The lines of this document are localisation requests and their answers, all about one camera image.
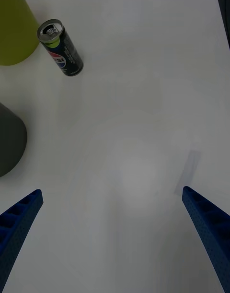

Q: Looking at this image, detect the yellow-green plastic bin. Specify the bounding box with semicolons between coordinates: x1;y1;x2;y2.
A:
0;0;41;66

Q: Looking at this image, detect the grey plastic bin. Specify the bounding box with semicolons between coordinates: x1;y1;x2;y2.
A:
0;103;27;178

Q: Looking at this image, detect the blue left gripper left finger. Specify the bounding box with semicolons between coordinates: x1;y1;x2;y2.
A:
0;189;44;293

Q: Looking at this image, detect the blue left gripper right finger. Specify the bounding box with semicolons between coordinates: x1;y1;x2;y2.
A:
181;186;230;293

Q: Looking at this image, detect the black drink can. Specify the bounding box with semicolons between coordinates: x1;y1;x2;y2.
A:
37;19;84;77

